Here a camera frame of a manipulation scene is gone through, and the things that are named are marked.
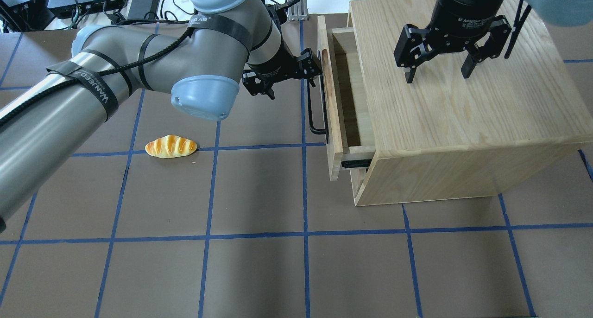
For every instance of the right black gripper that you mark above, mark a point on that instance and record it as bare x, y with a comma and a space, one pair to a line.
463, 12

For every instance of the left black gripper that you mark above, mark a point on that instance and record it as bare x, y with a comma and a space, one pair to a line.
273, 68

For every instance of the black drawer handle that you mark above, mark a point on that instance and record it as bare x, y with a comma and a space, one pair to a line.
320, 107

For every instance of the wooden drawer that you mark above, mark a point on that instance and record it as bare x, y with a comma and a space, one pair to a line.
350, 139

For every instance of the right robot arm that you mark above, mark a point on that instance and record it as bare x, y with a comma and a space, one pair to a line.
567, 13

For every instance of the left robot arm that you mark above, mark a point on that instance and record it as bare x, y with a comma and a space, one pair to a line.
227, 43

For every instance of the wooden drawer cabinet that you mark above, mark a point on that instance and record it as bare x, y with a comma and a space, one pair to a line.
443, 136

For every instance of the toy bread loaf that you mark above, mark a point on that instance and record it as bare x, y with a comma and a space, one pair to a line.
171, 146

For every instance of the black power adapter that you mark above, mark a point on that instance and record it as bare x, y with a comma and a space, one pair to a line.
143, 9

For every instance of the aluminium frame post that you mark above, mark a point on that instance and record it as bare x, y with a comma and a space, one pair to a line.
297, 10

